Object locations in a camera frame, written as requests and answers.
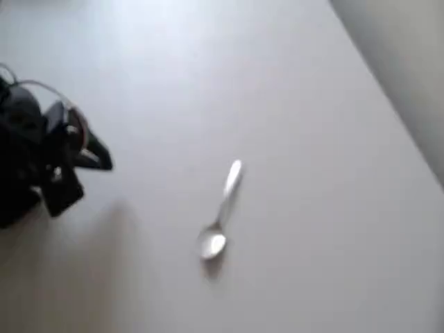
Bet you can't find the silver metal spoon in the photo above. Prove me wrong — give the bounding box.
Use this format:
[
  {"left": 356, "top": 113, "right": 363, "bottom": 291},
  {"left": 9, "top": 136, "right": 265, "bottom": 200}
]
[{"left": 197, "top": 159, "right": 243, "bottom": 261}]

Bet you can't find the thin white and red cable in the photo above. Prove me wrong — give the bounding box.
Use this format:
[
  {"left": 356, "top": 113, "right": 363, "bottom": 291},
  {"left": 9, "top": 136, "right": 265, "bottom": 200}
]
[{"left": 8, "top": 79, "right": 89, "bottom": 148}]

